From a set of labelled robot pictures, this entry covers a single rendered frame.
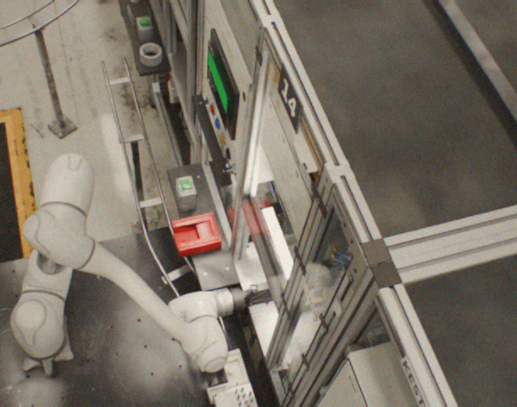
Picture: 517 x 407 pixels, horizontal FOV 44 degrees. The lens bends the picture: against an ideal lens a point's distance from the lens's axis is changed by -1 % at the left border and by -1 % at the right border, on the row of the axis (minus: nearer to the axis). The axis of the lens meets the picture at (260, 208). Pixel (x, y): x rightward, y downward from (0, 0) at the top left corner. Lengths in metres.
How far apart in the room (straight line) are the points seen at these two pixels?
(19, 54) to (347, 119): 3.24
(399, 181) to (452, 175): 0.11
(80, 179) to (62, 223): 0.15
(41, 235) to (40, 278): 0.58
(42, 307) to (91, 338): 0.30
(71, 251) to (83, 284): 0.81
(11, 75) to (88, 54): 0.49
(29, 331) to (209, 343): 0.63
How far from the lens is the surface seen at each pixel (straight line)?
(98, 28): 4.42
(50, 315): 2.27
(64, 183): 1.83
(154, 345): 2.46
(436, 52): 1.51
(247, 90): 1.61
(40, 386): 2.47
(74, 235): 1.78
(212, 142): 2.04
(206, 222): 2.36
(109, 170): 3.67
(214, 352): 1.97
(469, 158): 1.34
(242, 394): 2.13
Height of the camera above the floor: 2.99
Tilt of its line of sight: 58 degrees down
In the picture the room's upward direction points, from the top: 10 degrees clockwise
